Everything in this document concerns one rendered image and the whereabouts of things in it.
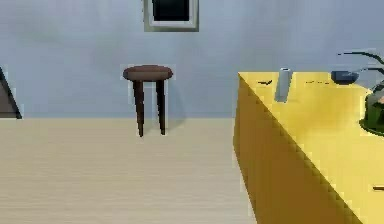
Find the dark brown round stool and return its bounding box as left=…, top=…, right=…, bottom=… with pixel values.
left=122, top=64, right=174, bottom=138

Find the green house plant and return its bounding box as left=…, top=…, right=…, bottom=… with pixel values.
left=337, top=50, right=384, bottom=137

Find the dark blue bowl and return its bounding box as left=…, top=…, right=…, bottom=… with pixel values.
left=330, top=70, right=360, bottom=85

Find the pale grey tall cup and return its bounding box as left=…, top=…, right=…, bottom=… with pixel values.
left=274, top=67, right=293, bottom=103

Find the framed black wall picture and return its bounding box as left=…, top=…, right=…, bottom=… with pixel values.
left=143, top=0, right=200, bottom=33

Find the yellow wooden table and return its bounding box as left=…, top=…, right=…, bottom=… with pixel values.
left=233, top=71, right=384, bottom=224

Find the dark grey slanted furniture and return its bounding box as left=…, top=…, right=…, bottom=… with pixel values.
left=0, top=65, right=23, bottom=120

